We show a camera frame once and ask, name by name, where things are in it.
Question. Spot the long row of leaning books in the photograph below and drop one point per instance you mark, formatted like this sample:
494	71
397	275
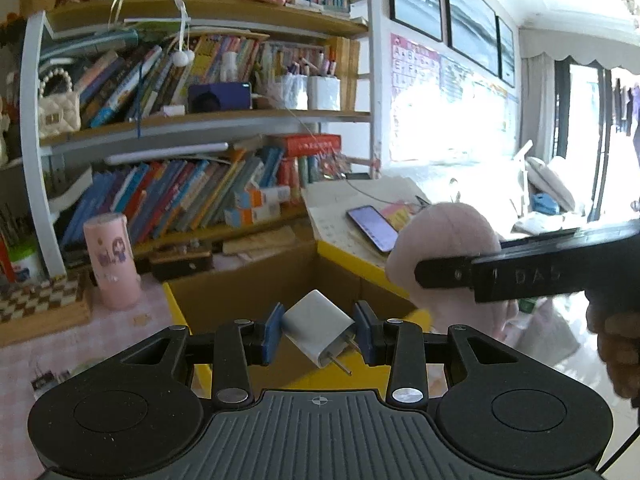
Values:
175	195

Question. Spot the orange white carton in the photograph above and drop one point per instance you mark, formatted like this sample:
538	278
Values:
252	215
262	196

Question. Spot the white chair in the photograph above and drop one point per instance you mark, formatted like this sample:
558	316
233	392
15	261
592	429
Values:
550	180

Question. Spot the person's right hand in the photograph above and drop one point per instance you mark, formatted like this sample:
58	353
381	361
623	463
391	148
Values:
617	355

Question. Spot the white wooden bookshelf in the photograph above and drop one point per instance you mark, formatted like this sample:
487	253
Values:
35	160

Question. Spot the purple box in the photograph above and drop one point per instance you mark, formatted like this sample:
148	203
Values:
220	97

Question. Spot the pink alphabet wall poster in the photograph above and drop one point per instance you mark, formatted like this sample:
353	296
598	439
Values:
415	70

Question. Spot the narrow framed grey picture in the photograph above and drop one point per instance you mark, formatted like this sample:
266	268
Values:
506	52

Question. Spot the brown cardboard sheet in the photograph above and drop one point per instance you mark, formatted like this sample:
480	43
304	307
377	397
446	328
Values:
260	241

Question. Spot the white pen holder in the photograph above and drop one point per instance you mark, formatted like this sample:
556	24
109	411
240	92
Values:
295	92
324	94

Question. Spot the white curtain valance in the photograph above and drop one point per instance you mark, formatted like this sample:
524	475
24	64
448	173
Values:
575	42

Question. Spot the white quilted handbag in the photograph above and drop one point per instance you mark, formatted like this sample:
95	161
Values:
59	110

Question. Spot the white jar with green lid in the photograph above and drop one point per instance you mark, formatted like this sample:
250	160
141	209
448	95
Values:
27	265

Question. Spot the pink cylindrical canister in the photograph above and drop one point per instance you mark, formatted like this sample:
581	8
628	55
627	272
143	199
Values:
112	260

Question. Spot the pink checked desktop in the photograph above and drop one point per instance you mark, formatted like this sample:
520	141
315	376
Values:
75	355

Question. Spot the pink sticky notes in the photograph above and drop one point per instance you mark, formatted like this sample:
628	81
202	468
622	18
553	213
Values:
400	215

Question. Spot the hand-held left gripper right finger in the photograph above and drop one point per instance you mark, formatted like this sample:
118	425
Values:
362	332

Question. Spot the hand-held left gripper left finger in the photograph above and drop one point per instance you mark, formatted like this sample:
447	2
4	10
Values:
274	332

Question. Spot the red book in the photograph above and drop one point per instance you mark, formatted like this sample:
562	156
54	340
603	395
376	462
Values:
312	145

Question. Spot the row of colourful picture books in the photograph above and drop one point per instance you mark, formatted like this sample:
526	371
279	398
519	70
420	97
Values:
150	75

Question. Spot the black wooden box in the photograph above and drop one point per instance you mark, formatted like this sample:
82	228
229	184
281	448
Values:
180	262

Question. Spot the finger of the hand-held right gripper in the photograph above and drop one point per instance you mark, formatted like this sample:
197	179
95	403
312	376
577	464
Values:
440	272

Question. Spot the white charger adapter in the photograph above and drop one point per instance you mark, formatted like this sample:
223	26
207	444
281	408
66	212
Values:
315	322

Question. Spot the pink plush toy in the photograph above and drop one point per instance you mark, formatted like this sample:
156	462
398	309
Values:
450	235

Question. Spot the wooden chessboard box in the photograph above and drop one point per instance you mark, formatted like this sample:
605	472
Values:
40	305

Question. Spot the cardboard box with yellow edges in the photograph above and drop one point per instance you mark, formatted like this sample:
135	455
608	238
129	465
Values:
240	290

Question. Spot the white wall chart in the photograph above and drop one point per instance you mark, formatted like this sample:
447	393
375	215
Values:
480	110

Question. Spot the black smartphone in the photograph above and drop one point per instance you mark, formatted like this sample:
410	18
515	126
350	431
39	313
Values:
372	225

